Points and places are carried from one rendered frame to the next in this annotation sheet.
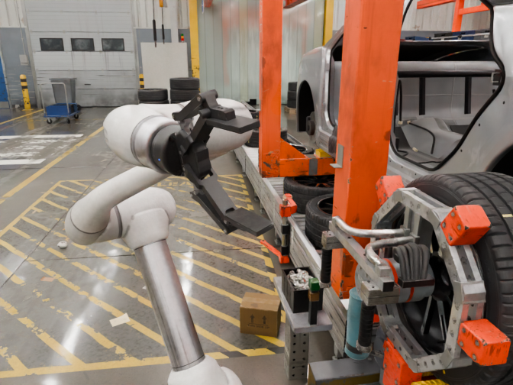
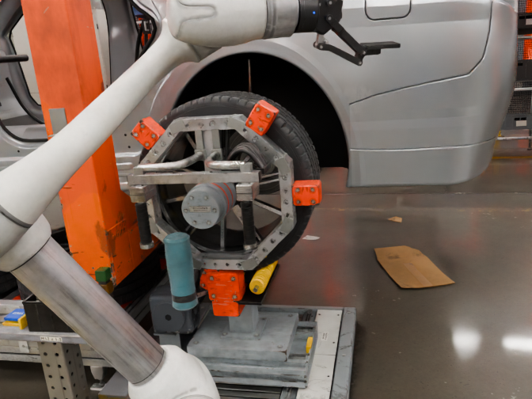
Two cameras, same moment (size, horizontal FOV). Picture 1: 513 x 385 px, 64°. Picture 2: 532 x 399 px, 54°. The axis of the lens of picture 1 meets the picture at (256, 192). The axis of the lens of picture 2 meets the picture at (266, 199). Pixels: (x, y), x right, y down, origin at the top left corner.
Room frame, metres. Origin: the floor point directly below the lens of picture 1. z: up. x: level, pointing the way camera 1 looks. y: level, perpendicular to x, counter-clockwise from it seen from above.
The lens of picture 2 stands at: (0.33, 1.04, 1.33)
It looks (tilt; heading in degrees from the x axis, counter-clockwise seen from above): 16 degrees down; 293
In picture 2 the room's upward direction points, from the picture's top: 5 degrees counter-clockwise
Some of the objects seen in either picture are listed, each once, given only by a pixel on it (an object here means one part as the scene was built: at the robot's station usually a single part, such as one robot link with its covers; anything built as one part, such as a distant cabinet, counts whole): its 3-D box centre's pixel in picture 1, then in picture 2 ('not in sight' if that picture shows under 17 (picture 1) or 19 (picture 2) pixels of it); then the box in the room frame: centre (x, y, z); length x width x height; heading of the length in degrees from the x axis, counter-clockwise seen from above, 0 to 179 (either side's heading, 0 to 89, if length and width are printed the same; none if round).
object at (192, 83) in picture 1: (169, 102); not in sight; (9.44, 1.95, 0.55); 1.40 x 0.80 x 1.09; 95
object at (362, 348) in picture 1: (366, 324); (248, 223); (0.96, -0.30, 0.83); 0.04 x 0.04 x 0.16
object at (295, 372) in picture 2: not in sight; (252, 348); (1.17, -0.68, 0.13); 0.50 x 0.36 x 0.10; 9
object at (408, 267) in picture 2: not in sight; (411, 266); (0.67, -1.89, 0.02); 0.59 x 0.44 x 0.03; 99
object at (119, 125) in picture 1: (143, 133); (213, 13); (0.75, 0.21, 1.39); 0.16 x 0.13 x 0.11; 39
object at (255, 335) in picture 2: not in sight; (242, 307); (1.19, -0.67, 0.32); 0.40 x 0.30 x 0.28; 9
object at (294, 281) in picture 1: (301, 287); (62, 305); (1.66, -0.21, 0.52); 0.20 x 0.14 x 0.13; 12
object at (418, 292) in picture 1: (393, 279); (210, 200); (1.15, -0.44, 0.85); 0.21 x 0.14 x 0.14; 99
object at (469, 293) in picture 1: (414, 278); (216, 195); (1.17, -0.51, 0.85); 0.54 x 0.07 x 0.54; 9
